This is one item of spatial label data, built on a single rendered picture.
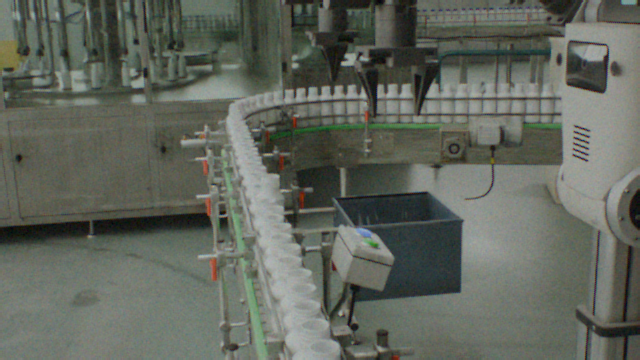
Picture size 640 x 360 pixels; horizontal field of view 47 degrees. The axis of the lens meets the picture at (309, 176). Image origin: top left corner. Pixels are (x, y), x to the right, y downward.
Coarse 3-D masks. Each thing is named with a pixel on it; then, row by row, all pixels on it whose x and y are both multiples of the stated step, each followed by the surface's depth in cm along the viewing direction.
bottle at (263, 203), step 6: (270, 198) 149; (264, 204) 146; (270, 204) 146; (276, 204) 148; (258, 210) 148; (264, 210) 147; (258, 216) 148; (258, 222) 147; (258, 228) 147; (258, 234) 147; (258, 240) 147; (258, 258) 149; (258, 264) 149; (258, 270) 149
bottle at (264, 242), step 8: (264, 216) 137; (272, 216) 138; (280, 216) 138; (264, 224) 136; (272, 224) 135; (264, 232) 137; (264, 240) 136; (264, 248) 136; (264, 256) 136; (264, 288) 138; (264, 296) 138
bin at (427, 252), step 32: (416, 192) 232; (352, 224) 201; (384, 224) 201; (416, 224) 202; (448, 224) 203; (416, 256) 204; (448, 256) 206; (384, 288) 205; (416, 288) 207; (448, 288) 208
